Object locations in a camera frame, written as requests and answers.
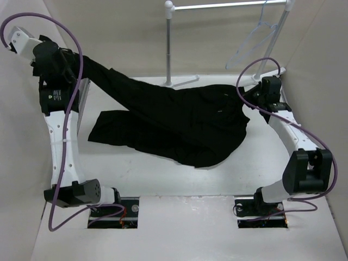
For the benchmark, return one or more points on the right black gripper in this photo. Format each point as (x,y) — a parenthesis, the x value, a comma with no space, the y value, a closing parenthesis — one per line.
(247,95)

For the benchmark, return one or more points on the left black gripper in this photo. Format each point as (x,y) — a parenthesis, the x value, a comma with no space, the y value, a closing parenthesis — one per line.
(68,56)

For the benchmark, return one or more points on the black trousers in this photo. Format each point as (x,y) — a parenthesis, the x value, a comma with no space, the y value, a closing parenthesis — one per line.
(199,127)

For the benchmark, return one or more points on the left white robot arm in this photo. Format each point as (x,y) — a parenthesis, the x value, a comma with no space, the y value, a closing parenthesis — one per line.
(59,101)

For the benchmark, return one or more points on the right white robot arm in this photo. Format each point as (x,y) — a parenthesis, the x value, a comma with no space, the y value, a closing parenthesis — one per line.
(309,167)

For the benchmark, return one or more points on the white clothes rack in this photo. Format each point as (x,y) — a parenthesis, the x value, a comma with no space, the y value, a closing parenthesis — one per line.
(219,28)

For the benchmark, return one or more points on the right aluminium frame rail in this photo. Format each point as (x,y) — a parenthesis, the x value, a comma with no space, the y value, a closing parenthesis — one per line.
(282,91)

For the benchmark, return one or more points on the aluminium frame rail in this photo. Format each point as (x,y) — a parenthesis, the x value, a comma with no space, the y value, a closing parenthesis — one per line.
(282,91)
(83,93)

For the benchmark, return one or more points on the left aluminium frame rail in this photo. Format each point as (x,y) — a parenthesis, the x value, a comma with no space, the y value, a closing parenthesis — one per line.
(83,93)

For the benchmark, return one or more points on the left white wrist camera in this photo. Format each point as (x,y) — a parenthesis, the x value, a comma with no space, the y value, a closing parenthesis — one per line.
(23,42)

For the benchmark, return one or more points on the light blue wire hanger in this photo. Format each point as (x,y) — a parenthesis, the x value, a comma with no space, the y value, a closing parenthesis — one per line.
(263,31)

